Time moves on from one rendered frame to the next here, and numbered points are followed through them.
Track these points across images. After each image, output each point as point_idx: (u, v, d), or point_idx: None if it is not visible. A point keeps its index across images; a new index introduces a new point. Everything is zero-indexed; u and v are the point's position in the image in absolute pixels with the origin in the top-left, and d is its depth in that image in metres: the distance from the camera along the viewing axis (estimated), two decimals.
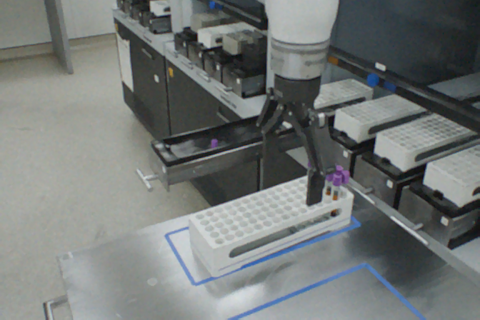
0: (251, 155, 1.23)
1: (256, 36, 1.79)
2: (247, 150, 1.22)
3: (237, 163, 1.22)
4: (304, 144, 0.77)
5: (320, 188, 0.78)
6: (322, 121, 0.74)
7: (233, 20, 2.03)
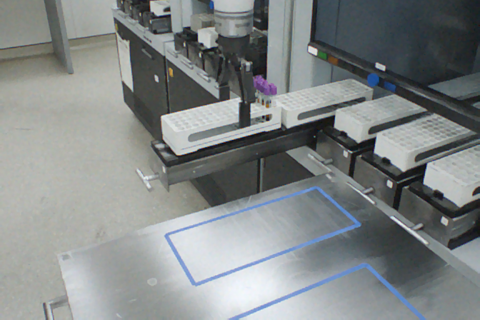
0: (251, 155, 1.23)
1: (256, 36, 1.79)
2: (247, 150, 1.22)
3: (237, 163, 1.22)
4: (237, 83, 1.15)
5: (246, 115, 1.17)
6: (248, 68, 1.11)
7: None
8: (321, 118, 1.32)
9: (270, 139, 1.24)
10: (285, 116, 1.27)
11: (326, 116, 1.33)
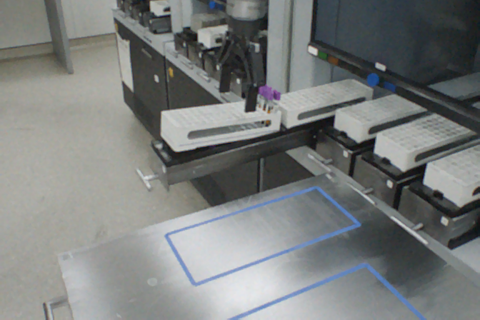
0: (251, 156, 1.23)
1: (256, 36, 1.79)
2: (247, 150, 1.22)
3: (237, 163, 1.22)
4: (245, 66, 1.13)
5: (253, 98, 1.14)
6: (257, 49, 1.10)
7: None
8: (321, 118, 1.32)
9: (270, 139, 1.24)
10: (285, 116, 1.27)
11: (326, 116, 1.33)
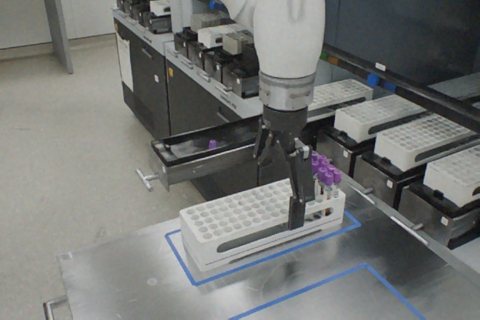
0: (251, 155, 1.23)
1: None
2: (247, 150, 1.22)
3: (237, 163, 1.22)
4: (288, 171, 0.81)
5: (301, 214, 0.83)
6: (306, 154, 0.77)
7: (233, 20, 2.03)
8: (321, 118, 1.32)
9: None
10: None
11: (326, 116, 1.33)
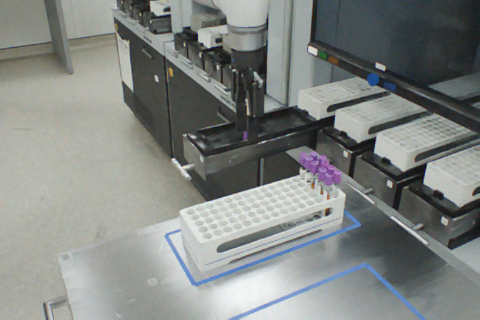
0: (283, 146, 1.27)
1: None
2: (280, 141, 1.26)
3: (270, 154, 1.26)
4: None
5: None
6: (233, 68, 1.22)
7: None
8: None
9: (301, 131, 1.29)
10: (315, 108, 1.32)
11: None
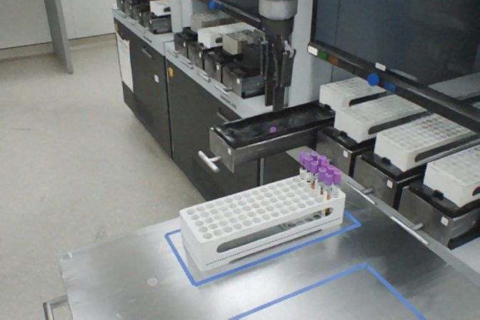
0: (307, 139, 1.31)
1: (256, 36, 1.79)
2: (303, 134, 1.29)
3: (294, 147, 1.30)
4: None
5: None
6: (262, 41, 1.21)
7: (233, 20, 2.03)
8: None
9: (324, 124, 1.32)
10: (337, 103, 1.35)
11: None
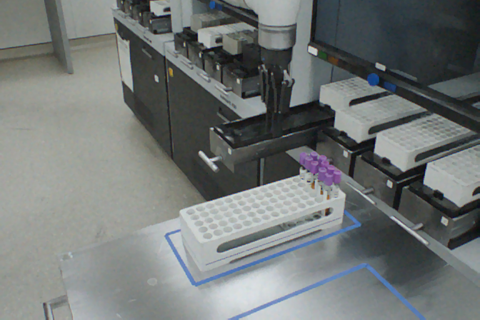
0: (307, 139, 1.31)
1: (256, 36, 1.79)
2: (304, 134, 1.29)
3: (294, 147, 1.30)
4: None
5: None
6: (262, 69, 1.24)
7: (233, 20, 2.03)
8: None
9: (324, 124, 1.32)
10: (337, 103, 1.35)
11: None
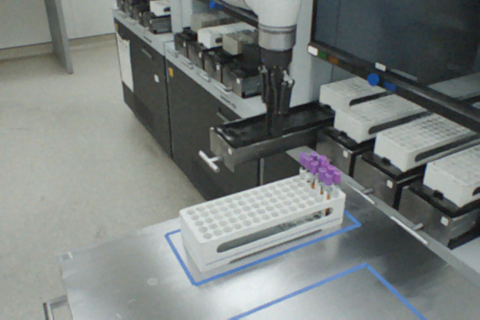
0: (308, 139, 1.31)
1: (256, 36, 1.79)
2: (304, 134, 1.29)
3: (295, 147, 1.30)
4: None
5: None
6: (262, 70, 1.24)
7: (233, 20, 2.03)
8: None
9: (325, 124, 1.32)
10: (338, 103, 1.35)
11: None
